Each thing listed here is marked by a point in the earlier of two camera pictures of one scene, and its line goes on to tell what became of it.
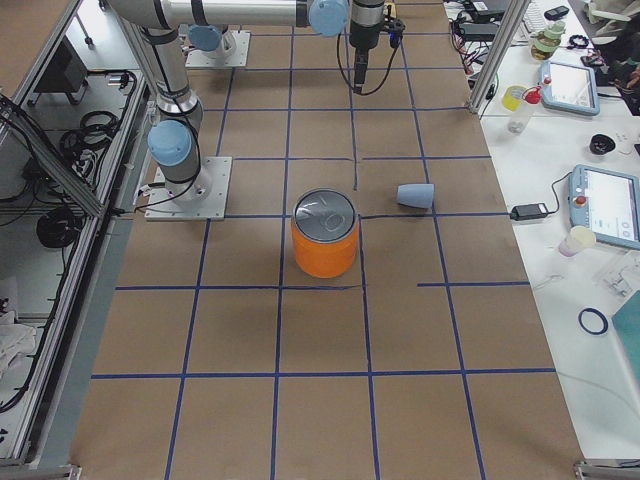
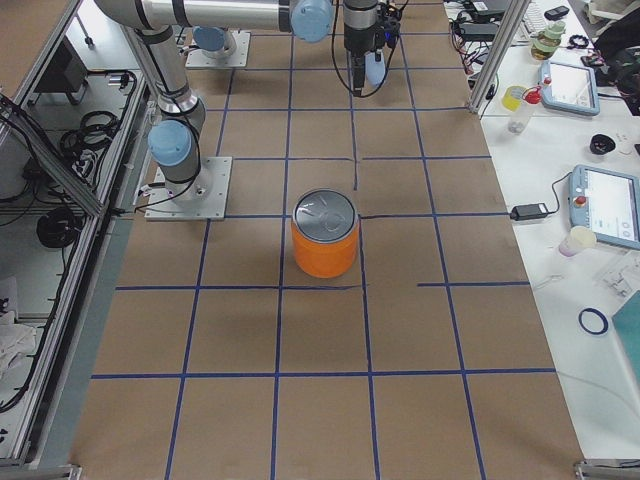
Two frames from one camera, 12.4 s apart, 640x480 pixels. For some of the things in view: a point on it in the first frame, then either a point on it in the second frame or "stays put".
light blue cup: (416, 195) -> (375, 70)
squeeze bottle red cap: (522, 116) stays put
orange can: (325, 233) stays put
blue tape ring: (600, 315) stays put
